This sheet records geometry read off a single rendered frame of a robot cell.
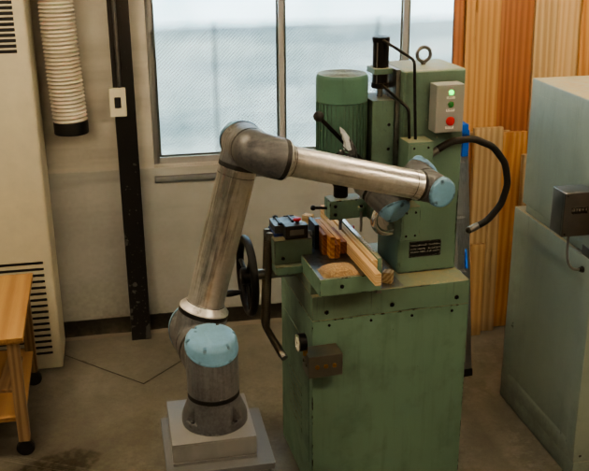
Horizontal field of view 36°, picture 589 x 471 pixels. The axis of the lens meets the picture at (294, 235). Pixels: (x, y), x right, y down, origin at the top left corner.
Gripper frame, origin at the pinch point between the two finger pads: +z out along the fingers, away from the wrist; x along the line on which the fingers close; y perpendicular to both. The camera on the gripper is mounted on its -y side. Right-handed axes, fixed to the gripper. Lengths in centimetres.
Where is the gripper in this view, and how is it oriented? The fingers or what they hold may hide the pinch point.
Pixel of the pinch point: (323, 144)
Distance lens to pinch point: 294.8
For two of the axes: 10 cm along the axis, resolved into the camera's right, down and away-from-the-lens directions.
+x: -6.9, 7.2, 0.7
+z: -6.3, -6.4, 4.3
